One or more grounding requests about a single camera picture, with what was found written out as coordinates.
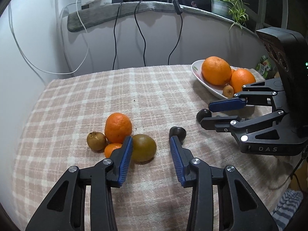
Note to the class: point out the potted spider plant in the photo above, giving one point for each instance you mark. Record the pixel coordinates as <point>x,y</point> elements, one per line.
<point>231,9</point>

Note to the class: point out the orange mandarin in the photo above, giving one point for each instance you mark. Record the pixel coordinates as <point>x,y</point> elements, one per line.
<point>117,127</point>

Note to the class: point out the pink plaid tablecloth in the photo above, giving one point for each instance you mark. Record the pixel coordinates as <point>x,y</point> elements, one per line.
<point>155,99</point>

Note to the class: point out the dark plum near gripper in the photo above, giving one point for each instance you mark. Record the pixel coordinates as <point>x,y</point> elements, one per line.
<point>179,132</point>

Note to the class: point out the black camera box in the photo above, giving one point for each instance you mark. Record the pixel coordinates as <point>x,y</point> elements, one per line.
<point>289,51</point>

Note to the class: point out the green snack package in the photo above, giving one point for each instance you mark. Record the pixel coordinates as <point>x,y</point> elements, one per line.
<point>264,68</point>

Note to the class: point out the small brown kiwi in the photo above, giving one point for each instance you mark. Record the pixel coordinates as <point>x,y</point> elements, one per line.
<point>96,141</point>

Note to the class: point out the dark plum near plate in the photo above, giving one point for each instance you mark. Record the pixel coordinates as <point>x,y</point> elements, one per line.
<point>203,113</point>

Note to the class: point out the small kiwi in plate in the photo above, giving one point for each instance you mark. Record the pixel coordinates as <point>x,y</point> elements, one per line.
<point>228,91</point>

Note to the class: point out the grey sill mat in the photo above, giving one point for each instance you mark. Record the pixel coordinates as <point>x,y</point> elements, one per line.
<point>94,16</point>

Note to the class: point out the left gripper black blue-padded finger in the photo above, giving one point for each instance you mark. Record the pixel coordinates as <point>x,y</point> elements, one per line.
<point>239,207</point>
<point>63,208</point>

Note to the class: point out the small orange tangerine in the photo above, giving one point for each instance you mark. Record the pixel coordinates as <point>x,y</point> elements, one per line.
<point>110,148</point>

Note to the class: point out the large green-brown kiwi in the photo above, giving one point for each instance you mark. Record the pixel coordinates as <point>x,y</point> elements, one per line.
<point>144,148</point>

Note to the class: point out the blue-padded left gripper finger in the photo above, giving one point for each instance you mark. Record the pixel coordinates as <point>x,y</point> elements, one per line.
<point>227,104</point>

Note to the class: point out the large orange in plate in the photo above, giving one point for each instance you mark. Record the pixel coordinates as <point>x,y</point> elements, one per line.
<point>216,71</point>

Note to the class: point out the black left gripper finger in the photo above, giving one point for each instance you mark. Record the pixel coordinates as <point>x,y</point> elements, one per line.
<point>219,124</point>

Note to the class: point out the striped cloth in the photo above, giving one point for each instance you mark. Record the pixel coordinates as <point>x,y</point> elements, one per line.
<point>286,208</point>

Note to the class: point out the white oval plate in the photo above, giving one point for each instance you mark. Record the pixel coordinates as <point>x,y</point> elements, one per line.
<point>217,91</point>

